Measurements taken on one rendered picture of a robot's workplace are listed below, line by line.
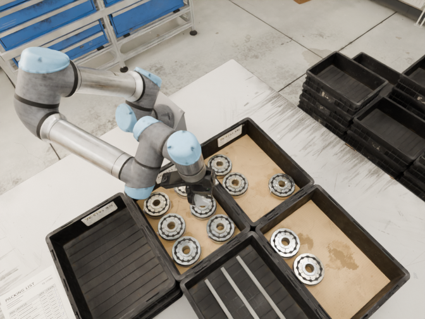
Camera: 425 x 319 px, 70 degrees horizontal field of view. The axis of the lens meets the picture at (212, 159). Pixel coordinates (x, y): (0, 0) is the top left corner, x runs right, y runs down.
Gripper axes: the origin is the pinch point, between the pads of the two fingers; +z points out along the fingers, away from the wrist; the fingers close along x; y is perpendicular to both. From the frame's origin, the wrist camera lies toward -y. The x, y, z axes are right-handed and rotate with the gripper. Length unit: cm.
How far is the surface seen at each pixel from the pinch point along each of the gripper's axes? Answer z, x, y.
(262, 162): 20.7, 26.1, 19.9
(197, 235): 16.4, -9.3, -0.8
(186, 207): 17.0, 0.7, -7.1
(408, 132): 76, 86, 105
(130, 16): 66, 175, -105
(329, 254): 19, -8, 47
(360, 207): 35, 17, 62
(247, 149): 20.8, 31.5, 12.8
